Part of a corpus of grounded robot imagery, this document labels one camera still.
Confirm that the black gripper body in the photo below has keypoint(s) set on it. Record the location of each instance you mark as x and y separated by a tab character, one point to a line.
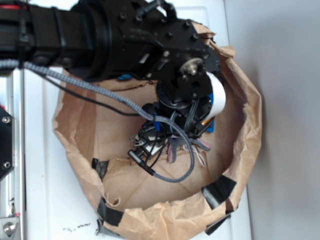
154	135

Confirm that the gray plush animal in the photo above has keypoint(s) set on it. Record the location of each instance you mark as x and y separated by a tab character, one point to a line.
176	143

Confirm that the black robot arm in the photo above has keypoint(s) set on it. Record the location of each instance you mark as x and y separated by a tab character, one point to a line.
98	40

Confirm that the blue sponge block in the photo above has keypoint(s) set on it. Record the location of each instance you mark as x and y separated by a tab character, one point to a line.
211	127

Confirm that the blue dimpled ball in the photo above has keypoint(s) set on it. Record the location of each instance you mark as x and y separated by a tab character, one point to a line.
125	77

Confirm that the brown paper bag tray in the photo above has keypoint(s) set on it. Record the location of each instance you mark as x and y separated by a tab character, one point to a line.
138	206

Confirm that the white plastic table tray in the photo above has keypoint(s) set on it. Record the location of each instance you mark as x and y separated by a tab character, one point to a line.
56	208

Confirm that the aluminium frame rail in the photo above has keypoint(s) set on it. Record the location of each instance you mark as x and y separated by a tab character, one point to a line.
12	193

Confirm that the black metal bracket plate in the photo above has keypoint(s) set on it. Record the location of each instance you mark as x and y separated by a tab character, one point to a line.
6	143

